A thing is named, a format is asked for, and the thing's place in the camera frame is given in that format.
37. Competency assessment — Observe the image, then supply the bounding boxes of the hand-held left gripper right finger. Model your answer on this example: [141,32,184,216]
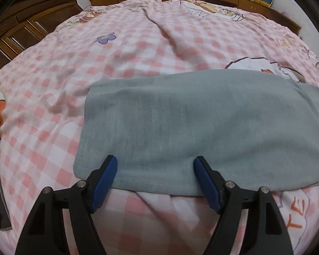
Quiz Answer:
[194,156,294,255]

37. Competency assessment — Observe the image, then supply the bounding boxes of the grey pants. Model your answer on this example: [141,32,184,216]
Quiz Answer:
[73,69,319,197]

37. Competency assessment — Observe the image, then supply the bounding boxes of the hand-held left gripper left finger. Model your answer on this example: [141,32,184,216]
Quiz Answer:
[14,155,118,255]

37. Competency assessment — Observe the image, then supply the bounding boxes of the dark wooden wardrobe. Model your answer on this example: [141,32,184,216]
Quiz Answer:
[0,0,83,72]

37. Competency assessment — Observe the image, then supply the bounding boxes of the pink checkered printed blanket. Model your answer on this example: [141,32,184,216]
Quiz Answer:
[0,0,319,255]

